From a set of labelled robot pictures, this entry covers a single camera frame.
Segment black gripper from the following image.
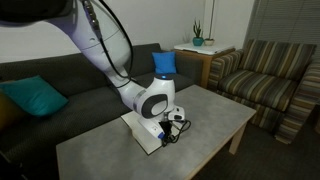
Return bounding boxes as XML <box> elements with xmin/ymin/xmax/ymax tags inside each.
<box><xmin>159</xmin><ymin>117</ymin><xmax>172</xmax><ymax>140</ymax></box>

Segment black book with yellow spine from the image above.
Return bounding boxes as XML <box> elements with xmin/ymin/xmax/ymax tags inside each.
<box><xmin>120</xmin><ymin>110</ymin><xmax>181</xmax><ymax>156</ymax></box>

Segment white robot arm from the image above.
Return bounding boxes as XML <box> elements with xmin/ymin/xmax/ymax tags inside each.
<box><xmin>0</xmin><ymin>0</ymin><xmax>175</xmax><ymax>140</ymax></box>

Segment grey coffee table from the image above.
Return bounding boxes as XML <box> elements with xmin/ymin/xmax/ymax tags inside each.
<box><xmin>57</xmin><ymin>85</ymin><xmax>255</xmax><ymax>180</ymax></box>

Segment blue throw pillow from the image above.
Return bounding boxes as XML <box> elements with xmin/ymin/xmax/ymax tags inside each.
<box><xmin>152</xmin><ymin>52</ymin><xmax>177</xmax><ymax>74</ymax></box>

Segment wooden side table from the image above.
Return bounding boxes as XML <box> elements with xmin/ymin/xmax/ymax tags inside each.
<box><xmin>176</xmin><ymin>48</ymin><xmax>234</xmax><ymax>88</ymax></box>

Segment teal plant pot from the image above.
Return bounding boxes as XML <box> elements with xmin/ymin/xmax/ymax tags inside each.
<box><xmin>192</xmin><ymin>37</ymin><xmax>204</xmax><ymax>46</ymax></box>

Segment small white plant pot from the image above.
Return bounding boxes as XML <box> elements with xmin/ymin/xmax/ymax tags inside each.
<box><xmin>204</xmin><ymin>38</ymin><xmax>215</xmax><ymax>46</ymax></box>

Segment striped armchair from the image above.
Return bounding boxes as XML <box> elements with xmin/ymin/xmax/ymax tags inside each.
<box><xmin>207</xmin><ymin>39</ymin><xmax>320</xmax><ymax>144</ymax></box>

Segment teal throw pillow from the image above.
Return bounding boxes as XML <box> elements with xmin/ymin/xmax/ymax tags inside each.
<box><xmin>0</xmin><ymin>76</ymin><xmax>68</xmax><ymax>117</ymax></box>

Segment dark grey patterned sofa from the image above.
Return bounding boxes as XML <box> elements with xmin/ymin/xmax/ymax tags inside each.
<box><xmin>0</xmin><ymin>42</ymin><xmax>204</xmax><ymax>180</ymax></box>

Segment window blinds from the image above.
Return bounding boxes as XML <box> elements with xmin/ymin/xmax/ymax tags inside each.
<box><xmin>245</xmin><ymin>0</ymin><xmax>320</xmax><ymax>58</ymax></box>

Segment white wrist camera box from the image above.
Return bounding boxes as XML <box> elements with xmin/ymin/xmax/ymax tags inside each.
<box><xmin>138</xmin><ymin>117</ymin><xmax>165</xmax><ymax>139</ymax></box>

